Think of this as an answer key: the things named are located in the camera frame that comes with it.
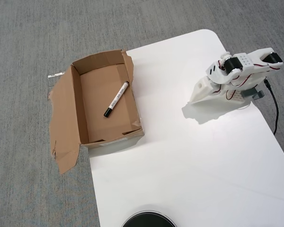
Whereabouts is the white slotted gripper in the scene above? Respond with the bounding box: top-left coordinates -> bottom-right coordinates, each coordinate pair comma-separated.
188,59 -> 239,103

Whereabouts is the white marker pen black cap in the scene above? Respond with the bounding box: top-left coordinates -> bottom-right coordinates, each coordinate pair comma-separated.
103,81 -> 130,118

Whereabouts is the open brown cardboard box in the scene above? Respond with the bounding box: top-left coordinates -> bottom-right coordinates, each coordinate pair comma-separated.
48,49 -> 145,175

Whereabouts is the grey table clamp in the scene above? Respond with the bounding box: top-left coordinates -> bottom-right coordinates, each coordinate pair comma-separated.
241,87 -> 265,101

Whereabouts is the black round disc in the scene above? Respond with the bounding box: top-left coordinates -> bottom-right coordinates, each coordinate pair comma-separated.
121,204 -> 177,227

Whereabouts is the black power cable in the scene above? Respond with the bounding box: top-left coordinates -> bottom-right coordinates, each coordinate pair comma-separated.
264,79 -> 279,135

